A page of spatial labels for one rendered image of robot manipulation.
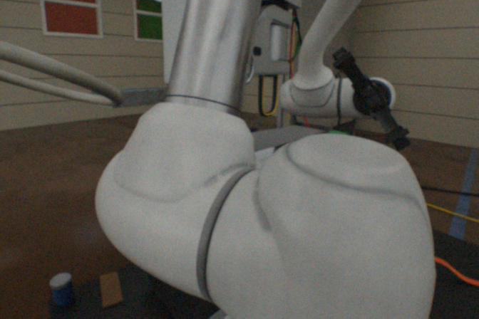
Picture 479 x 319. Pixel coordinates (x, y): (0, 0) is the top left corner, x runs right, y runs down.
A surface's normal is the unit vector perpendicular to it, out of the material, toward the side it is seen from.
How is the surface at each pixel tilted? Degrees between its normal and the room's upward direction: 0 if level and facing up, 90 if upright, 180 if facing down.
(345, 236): 70
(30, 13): 90
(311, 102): 115
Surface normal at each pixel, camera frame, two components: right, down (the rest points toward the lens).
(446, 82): -0.68, 0.17
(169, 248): -0.47, 0.05
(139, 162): -0.51, -0.20
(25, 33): 0.73, 0.18
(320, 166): -0.48, -0.53
